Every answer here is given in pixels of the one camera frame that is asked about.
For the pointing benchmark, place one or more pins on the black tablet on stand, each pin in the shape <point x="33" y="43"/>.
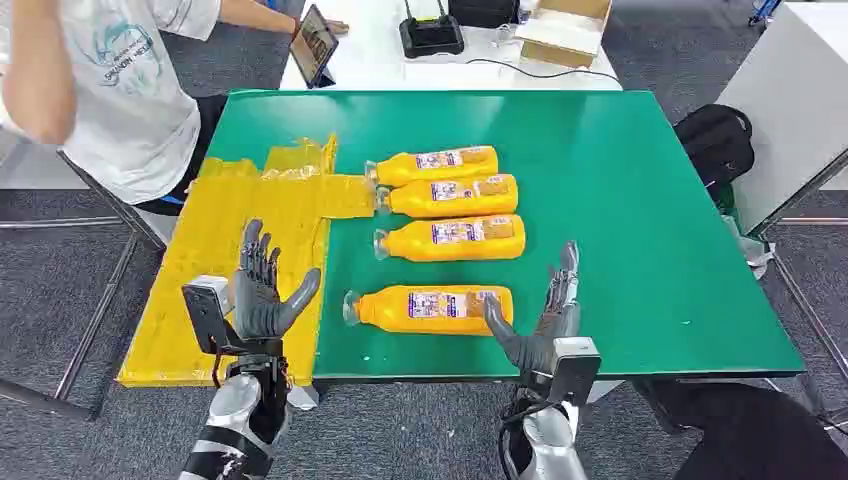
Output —
<point x="312" y="45"/>

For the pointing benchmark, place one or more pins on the black backpack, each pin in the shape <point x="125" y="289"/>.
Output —
<point x="715" y="146"/>

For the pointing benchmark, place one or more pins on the black router with antennas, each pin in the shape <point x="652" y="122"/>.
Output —
<point x="430" y="36"/>

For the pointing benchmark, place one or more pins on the green table mat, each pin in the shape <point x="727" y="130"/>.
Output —
<point x="596" y="218"/>

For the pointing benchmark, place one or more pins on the open cardboard box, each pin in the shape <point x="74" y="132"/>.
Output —
<point x="563" y="33"/>

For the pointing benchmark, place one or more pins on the metal side table frame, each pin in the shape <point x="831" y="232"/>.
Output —
<point x="805" y="311"/>

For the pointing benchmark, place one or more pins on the white side table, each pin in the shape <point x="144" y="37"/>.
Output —
<point x="788" y="112"/>

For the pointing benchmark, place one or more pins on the white table foot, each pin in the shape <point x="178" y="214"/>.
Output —
<point x="606" y="389"/>
<point x="303" y="397"/>

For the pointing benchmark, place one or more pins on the blue metal stand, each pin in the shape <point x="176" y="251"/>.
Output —
<point x="763" y="10"/>

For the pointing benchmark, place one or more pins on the orange drink bottle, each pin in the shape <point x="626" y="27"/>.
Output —
<point x="404" y="171"/>
<point x="391" y="314"/>
<point x="411" y="245"/>
<point x="417" y="202"/>

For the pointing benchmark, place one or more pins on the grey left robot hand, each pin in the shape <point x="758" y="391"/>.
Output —
<point x="258" y="305"/>

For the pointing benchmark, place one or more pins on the person's left hand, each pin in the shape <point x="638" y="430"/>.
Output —
<point x="338" y="27"/>

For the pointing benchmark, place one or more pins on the black box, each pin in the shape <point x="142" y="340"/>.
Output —
<point x="484" y="12"/>

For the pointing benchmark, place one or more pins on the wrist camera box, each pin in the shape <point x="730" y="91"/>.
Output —
<point x="575" y="371"/>
<point x="206" y="314"/>

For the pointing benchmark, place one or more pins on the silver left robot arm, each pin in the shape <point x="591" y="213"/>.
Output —
<point x="235" y="411"/>

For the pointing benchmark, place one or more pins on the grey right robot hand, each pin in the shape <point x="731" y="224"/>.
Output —
<point x="530" y="348"/>

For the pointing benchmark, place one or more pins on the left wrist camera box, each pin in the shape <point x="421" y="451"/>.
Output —
<point x="206" y="314"/>

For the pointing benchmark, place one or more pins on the person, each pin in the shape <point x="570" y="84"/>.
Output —
<point x="132" y="112"/>

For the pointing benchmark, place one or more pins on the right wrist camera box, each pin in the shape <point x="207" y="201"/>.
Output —
<point x="575" y="371"/>

